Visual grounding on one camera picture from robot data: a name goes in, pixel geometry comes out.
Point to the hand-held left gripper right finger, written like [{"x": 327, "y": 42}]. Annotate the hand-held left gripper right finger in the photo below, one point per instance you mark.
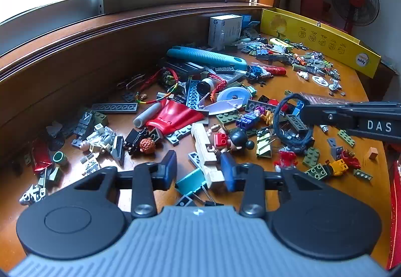
[{"x": 227, "y": 170}]

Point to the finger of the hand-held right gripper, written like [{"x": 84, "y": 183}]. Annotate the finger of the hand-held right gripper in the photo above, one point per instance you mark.
[{"x": 319, "y": 114}]

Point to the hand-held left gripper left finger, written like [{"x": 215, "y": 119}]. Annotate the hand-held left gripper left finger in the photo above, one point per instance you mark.
[{"x": 169, "y": 167}]

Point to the teal binder clip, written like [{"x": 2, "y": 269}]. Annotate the teal binder clip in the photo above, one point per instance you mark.
[{"x": 191, "y": 181}]

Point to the yellow cardboard box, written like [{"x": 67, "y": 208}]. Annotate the yellow cardboard box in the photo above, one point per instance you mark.
[{"x": 313, "y": 35}]

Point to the wooden desktop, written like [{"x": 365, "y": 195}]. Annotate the wooden desktop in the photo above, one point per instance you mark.
[{"x": 344, "y": 85}]

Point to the clear blister sheet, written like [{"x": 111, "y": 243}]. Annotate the clear blister sheet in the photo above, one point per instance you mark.
[{"x": 322, "y": 98}]

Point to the orange bumpy bead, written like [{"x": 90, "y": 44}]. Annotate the orange bumpy bead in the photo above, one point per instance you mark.
[{"x": 147, "y": 146}]

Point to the white plastic gear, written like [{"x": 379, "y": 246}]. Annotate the white plastic gear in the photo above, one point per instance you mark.
[{"x": 315, "y": 80}]

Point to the wooden block strip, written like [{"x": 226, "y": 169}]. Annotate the wooden block strip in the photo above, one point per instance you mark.
[{"x": 203, "y": 145}]

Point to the black-headed minifigure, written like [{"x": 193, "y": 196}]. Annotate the black-headed minifigure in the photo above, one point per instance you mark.
[{"x": 238, "y": 137}]

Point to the green building brick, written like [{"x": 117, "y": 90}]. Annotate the green building brick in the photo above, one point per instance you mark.
[
  {"x": 319, "y": 172},
  {"x": 311, "y": 157}
]

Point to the red plastic shell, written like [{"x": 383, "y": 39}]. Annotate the red plastic shell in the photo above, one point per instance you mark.
[{"x": 172, "y": 117}]

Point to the purple minifigure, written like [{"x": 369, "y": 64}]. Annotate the purple minifigure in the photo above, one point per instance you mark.
[{"x": 249, "y": 120}]

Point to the red white minifigure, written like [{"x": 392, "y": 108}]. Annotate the red white minifigure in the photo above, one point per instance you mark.
[{"x": 286, "y": 159}]

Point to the yellow red toy figure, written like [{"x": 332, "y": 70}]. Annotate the yellow red toy figure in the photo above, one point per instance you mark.
[{"x": 338, "y": 167}]

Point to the red lighter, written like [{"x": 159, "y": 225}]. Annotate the red lighter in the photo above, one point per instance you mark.
[{"x": 277, "y": 70}]

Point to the white plastic blade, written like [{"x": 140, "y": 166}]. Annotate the white plastic blade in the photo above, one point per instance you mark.
[{"x": 225, "y": 106}]

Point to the small wooden cube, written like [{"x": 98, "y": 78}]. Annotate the small wooden cube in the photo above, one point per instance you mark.
[{"x": 373, "y": 154}]

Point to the blue holed plate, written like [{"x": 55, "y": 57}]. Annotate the blue holed plate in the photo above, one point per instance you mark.
[{"x": 194, "y": 92}]

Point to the long dark grey plate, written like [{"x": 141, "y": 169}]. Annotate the long dark grey plate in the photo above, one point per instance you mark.
[{"x": 112, "y": 107}]

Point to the lime green utility tool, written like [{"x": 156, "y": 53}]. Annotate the lime green utility tool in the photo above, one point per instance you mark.
[{"x": 278, "y": 42}]

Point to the pile of mixed building bricks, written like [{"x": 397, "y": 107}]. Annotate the pile of mixed building bricks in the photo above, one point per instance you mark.
[{"x": 100, "y": 117}]

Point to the black cylinder roll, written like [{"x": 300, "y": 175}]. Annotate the black cylinder roll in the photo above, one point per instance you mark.
[{"x": 206, "y": 85}]

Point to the teal utility knife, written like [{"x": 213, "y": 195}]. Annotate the teal utility knife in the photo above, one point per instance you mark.
[{"x": 203, "y": 56}]

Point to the dark blue card packet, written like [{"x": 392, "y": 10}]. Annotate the dark blue card packet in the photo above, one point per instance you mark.
[{"x": 247, "y": 18}]

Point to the white cardboard box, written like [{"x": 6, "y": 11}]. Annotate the white cardboard box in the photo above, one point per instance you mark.
[{"x": 224, "y": 30}]

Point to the red foil wrapper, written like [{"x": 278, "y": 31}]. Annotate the red foil wrapper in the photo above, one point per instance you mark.
[{"x": 40, "y": 157}]

